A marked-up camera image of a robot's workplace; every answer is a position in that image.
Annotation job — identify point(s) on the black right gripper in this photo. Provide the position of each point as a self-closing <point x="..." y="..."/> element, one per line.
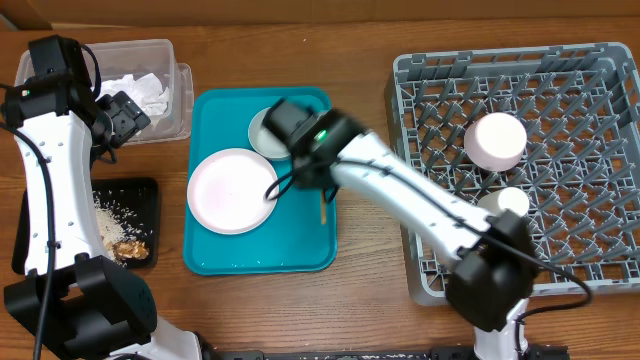
<point x="279" y="121"/>

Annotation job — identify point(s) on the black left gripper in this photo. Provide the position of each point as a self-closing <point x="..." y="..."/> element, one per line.
<point x="130" y="118"/>

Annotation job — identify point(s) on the large white napkin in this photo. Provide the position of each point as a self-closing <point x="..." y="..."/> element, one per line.
<point x="147" y="92"/>

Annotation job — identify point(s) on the grey saucer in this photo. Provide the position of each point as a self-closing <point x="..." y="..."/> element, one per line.
<point x="263" y="141"/>

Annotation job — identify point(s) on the wooden chopstick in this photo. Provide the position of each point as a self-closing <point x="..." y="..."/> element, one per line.
<point x="323" y="207"/>

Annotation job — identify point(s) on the large pink plate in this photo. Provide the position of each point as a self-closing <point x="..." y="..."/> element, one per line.
<point x="226" y="192"/>

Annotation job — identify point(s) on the white ceramic cup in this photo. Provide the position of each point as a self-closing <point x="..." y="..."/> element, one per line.
<point x="510" y="198"/>

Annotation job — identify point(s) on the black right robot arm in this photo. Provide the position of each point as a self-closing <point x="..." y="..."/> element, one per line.
<point x="490" y="257"/>

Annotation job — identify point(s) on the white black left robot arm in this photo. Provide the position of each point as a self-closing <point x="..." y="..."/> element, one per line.
<point x="75" y="300"/>

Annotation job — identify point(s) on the clear plastic bin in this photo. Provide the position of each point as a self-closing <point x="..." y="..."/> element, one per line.
<point x="165" y="75"/>

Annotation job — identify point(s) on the black plastic tray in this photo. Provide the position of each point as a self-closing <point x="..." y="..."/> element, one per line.
<point x="141" y="196"/>

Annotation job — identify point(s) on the white rice pile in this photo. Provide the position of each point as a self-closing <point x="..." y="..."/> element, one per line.
<point x="114" y="227"/>

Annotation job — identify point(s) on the brown food scraps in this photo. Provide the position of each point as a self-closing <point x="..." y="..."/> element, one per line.
<point x="124" y="250"/>

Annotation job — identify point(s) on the brown cardboard backdrop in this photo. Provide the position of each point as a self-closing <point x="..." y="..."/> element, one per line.
<point x="45" y="14"/>

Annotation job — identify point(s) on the grey plastic dish rack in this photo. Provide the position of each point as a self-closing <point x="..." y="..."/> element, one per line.
<point x="579" y="105"/>

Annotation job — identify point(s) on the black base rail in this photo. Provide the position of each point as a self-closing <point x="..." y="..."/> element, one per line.
<point x="439" y="353"/>

